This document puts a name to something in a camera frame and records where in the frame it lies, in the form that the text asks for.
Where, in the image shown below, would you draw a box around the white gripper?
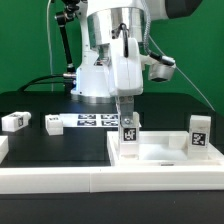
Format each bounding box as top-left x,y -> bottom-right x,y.
104,38 -> 143,128

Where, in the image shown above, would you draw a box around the white square table top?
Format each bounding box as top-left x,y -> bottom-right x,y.
107,131 -> 224,166

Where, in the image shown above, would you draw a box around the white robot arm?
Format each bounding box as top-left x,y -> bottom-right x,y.
73,0 -> 202,128

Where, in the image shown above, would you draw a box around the sheet with fiducial markers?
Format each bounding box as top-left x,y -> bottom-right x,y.
59,113 -> 118,128

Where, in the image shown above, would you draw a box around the white U-shaped obstacle fence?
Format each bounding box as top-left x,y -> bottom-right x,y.
0,134 -> 224,195

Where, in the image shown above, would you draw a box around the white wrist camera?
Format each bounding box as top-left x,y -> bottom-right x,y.
148,56 -> 176,82

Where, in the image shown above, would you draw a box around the black cables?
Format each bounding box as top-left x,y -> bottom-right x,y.
18,73 -> 78,93

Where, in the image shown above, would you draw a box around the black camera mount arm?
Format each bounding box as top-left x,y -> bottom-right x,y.
55,0 -> 80,76

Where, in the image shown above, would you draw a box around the white hanging cable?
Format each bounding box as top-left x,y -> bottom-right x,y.
46,0 -> 56,93

